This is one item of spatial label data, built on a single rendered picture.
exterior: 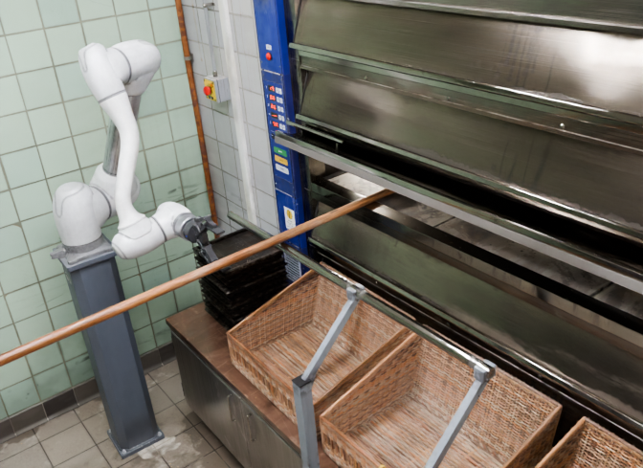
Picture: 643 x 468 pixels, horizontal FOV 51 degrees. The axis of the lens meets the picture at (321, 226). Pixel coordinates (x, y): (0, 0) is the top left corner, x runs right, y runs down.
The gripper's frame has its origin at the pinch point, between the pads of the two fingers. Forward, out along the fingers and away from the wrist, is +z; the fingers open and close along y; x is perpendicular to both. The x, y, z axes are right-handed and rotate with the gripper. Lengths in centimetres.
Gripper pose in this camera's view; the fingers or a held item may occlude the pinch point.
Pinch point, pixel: (222, 250)
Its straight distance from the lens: 217.4
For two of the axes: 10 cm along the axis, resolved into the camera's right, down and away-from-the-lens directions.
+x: -7.9, 3.4, -5.2
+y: 0.7, 8.9, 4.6
